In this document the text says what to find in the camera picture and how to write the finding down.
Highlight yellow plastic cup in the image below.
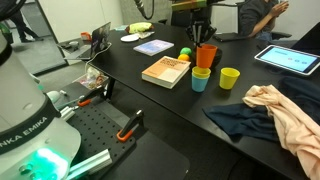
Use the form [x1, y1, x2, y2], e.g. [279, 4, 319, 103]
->
[219, 67, 241, 91]
[191, 66, 212, 80]

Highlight orange plastic cup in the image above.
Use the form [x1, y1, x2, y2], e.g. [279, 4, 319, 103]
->
[195, 44, 219, 69]

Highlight blue plastic cup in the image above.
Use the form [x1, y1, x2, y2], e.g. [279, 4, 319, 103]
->
[191, 75, 210, 93]

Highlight orange red small object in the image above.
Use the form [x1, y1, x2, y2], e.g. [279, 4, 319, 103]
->
[79, 31, 93, 43]

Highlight white charging cable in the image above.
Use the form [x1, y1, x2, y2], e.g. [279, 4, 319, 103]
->
[84, 42, 113, 73]

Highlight black robot mounting stand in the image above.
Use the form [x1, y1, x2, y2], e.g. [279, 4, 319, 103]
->
[54, 81, 191, 180]

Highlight green ball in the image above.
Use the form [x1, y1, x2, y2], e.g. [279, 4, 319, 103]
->
[179, 46, 193, 57]

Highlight clear bin of small parts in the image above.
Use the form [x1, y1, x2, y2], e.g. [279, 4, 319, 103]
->
[72, 66, 110, 91]

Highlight black laptop lid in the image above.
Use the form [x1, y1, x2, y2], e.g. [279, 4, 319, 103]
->
[289, 21, 320, 57]

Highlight seated person grey sweater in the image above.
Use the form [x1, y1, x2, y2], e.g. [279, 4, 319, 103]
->
[238, 0, 291, 43]

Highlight walking person dark trousers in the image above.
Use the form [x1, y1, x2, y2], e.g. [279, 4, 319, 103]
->
[7, 9, 44, 43]

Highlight yellow ball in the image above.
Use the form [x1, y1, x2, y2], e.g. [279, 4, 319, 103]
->
[177, 53, 191, 62]

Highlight pale blue UIST book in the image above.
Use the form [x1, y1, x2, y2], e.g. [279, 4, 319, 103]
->
[132, 39, 175, 57]

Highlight navy blue cloth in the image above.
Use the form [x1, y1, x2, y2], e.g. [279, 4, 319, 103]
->
[202, 102, 283, 144]

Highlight small printed packet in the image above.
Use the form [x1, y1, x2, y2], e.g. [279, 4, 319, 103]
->
[137, 30, 156, 40]

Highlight white round plate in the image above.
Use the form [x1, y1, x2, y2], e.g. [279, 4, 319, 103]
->
[119, 33, 140, 43]

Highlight peach cloth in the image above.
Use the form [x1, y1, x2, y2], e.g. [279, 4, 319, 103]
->
[242, 84, 320, 180]

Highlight tablet with lit screen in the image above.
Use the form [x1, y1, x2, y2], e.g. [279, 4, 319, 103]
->
[254, 44, 320, 77]

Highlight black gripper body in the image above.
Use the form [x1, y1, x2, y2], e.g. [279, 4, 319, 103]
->
[189, 8, 215, 30]

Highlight silver aluminium extrusion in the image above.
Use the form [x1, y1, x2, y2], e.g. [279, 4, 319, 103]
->
[59, 105, 77, 122]
[65, 148, 113, 180]

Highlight small open laptop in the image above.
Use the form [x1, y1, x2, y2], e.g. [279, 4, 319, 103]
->
[63, 21, 113, 62]

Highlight black perforated breadboard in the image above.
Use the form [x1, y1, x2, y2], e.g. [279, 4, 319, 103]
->
[66, 99, 138, 164]

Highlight thick black cable bundle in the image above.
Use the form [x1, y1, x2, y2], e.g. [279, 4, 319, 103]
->
[0, 0, 27, 22]

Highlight black clamp with orange tip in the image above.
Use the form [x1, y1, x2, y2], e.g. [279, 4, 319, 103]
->
[76, 84, 105, 108]
[116, 109, 145, 143]

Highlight black cable with grey connector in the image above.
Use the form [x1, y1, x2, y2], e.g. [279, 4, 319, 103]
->
[133, 0, 156, 21]

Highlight yellow green soft bag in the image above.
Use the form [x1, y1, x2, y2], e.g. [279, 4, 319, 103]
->
[125, 21, 155, 35]

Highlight orange and cream book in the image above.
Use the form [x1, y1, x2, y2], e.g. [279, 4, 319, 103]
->
[141, 55, 192, 90]

